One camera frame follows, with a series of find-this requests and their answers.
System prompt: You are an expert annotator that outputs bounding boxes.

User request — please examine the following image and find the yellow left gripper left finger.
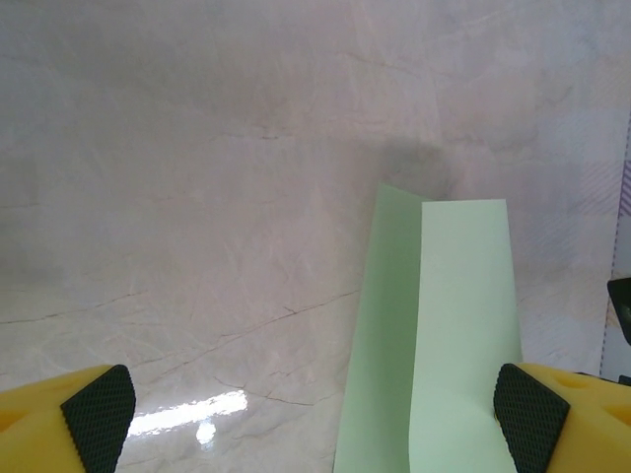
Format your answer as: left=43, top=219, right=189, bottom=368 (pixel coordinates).
left=0, top=364, right=137, bottom=473

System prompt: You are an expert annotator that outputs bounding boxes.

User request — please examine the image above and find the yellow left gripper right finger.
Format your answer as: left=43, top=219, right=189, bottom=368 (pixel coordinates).
left=493, top=363, right=631, bottom=473

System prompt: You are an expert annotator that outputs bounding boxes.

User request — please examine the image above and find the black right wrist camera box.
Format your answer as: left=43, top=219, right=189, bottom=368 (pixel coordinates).
left=606, top=278, right=631, bottom=346

